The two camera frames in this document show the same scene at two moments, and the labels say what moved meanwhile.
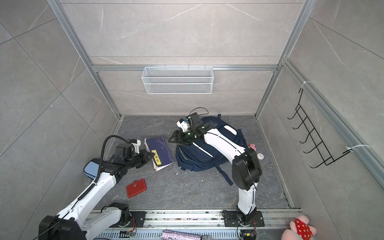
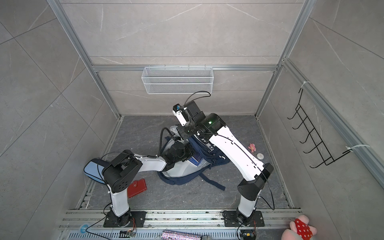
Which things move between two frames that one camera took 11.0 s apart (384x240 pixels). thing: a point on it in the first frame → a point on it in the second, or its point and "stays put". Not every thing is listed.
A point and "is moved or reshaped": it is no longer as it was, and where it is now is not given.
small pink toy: x=252 y=145 stays put
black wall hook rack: x=326 y=157 stays put
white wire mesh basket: x=177 y=80 stays put
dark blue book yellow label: x=162 y=156 → x=196 y=159
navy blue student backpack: x=199 y=156 is moved or reshaped
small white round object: x=260 y=156 stays put
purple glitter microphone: x=170 y=235 stays put
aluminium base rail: x=215 y=224 stays put
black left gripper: x=143 y=153 → x=190 y=150
